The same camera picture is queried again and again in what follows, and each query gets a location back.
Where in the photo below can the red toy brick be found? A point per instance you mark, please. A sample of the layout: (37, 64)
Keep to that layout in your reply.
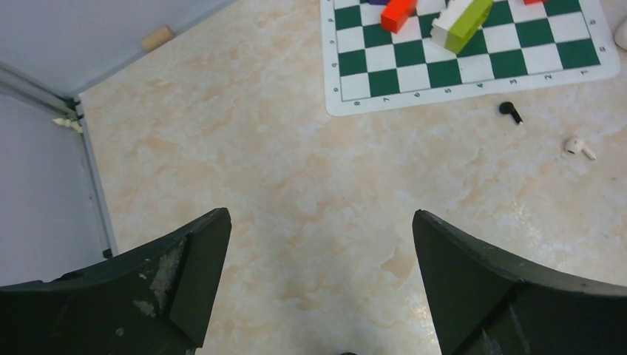
(530, 2)
(396, 13)

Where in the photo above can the green white chessboard mat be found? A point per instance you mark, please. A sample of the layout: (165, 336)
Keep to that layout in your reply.
(520, 46)

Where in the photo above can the wooden cork cylinder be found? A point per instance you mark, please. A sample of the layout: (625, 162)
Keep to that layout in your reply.
(157, 38)

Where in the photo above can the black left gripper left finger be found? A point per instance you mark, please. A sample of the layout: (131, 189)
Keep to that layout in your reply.
(155, 299)

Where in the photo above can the white earbud charging case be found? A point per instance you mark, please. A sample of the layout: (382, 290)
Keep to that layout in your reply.
(620, 35)

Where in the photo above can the black earbud near mat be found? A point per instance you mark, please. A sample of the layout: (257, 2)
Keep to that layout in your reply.
(507, 108)

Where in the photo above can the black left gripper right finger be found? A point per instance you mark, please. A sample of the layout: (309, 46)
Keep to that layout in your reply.
(486, 300)

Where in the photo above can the green white toy brick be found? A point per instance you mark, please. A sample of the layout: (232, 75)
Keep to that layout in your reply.
(458, 23)

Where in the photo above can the white earbud centre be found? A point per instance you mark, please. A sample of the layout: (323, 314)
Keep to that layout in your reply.
(576, 145)

